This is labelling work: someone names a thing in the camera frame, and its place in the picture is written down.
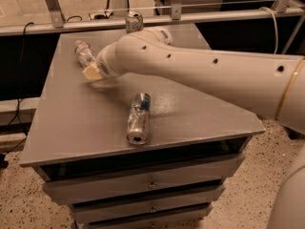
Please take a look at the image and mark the bottom grey drawer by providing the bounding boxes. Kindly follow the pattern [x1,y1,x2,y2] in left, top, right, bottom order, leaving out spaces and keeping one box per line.
[86,204,212,229]

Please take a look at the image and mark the top grey drawer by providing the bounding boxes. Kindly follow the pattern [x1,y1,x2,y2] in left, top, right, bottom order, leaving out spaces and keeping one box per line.
[43,153,245,205]

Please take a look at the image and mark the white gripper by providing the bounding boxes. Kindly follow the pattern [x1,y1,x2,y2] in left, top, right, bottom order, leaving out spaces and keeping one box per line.
[82,43,123,80]

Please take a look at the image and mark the white cable right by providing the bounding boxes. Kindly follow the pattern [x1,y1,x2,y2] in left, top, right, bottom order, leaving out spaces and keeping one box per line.
[258,6,280,55]

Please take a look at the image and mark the clear plastic water bottle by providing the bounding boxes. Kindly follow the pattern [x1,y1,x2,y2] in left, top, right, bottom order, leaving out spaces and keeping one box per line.
[74,40,95,68]

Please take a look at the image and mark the middle grey drawer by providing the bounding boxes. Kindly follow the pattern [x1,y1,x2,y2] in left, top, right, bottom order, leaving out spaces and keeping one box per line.
[71,182,224,223]

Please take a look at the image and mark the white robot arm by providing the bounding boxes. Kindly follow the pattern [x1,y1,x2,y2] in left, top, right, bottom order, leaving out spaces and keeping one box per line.
[83,28,305,135]

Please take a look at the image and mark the metal railing frame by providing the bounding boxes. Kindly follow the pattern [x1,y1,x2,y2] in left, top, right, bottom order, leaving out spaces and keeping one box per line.
[0,0,305,35]

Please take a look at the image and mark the grey drawer cabinet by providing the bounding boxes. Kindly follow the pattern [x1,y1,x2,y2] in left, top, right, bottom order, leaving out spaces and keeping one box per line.
[21,31,264,229]

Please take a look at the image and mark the grey drawer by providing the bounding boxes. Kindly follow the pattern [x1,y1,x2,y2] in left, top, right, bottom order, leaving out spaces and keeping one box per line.
[43,153,245,205]
[71,182,224,223]
[86,204,212,229]

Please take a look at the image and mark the lying silver blue can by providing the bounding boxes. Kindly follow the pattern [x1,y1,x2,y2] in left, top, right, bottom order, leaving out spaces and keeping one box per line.
[127,93,151,145]

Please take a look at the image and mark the black cable left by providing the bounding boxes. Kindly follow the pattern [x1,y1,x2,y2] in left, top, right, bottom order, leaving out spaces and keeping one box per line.
[0,21,35,155]

